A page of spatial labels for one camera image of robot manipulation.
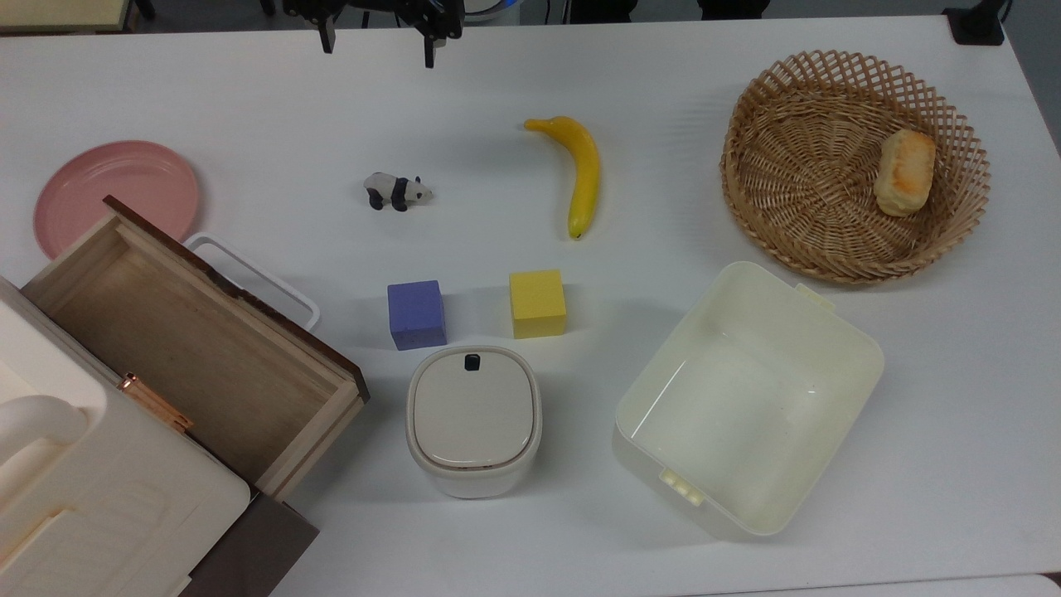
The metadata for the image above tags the toy bread roll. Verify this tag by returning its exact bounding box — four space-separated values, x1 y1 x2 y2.
873 128 938 219

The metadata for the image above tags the woven wicker basket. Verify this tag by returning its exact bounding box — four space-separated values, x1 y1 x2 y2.
719 49 992 287

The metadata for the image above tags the copper metal latch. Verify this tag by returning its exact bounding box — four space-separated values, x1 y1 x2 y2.
116 372 195 434

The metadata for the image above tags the purple foam cube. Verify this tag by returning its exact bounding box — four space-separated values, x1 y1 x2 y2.
387 280 448 352

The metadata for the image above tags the black table clamp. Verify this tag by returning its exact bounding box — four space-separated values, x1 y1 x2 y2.
943 0 1012 46

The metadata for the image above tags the white lidded trash bin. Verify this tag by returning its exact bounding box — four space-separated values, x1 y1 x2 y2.
405 345 544 500

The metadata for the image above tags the pink round plate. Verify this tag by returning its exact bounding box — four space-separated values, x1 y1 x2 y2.
33 140 201 260

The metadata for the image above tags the white cabinet unit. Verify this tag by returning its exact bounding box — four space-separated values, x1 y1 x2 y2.
0 277 252 597

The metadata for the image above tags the yellow foam cube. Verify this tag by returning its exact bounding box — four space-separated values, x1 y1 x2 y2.
509 269 568 340

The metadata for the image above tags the open wooden drawer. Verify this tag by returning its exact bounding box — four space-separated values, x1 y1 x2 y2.
21 196 371 500

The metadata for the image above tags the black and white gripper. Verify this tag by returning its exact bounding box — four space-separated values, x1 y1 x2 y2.
282 0 466 70

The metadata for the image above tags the dark brown cabinet panel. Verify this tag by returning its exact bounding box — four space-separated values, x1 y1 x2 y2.
181 493 320 597

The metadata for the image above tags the black and white panda toy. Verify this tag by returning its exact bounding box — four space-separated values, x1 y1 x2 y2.
363 172 434 212

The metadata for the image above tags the cream plastic square tub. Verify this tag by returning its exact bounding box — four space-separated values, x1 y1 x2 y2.
613 260 886 541

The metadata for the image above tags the light wooden desk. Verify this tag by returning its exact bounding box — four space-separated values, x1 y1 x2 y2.
0 0 135 35

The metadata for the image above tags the white drawer handle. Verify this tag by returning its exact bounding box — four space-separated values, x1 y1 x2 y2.
183 233 322 333

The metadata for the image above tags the yellow toy banana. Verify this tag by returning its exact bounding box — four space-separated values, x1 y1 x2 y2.
523 116 601 240

